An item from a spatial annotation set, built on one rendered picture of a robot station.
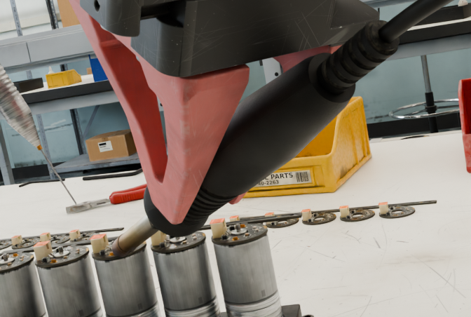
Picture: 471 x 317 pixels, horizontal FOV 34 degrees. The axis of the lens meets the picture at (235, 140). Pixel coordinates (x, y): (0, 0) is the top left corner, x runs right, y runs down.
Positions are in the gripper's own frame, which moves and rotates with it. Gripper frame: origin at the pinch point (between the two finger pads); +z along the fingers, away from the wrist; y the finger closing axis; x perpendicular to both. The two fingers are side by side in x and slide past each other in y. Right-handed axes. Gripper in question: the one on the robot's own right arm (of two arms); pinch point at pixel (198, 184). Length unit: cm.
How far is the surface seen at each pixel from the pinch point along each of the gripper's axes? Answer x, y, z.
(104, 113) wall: -393, -206, 275
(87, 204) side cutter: -34.9, -13.6, 30.8
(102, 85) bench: -215, -110, 135
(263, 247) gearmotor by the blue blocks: -1.5, -4.9, 6.0
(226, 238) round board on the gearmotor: -2.6, -3.8, 6.0
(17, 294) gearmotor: -8.0, 3.5, 10.6
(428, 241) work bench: -3.4, -20.5, 13.5
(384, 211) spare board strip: -9.2, -23.3, 16.4
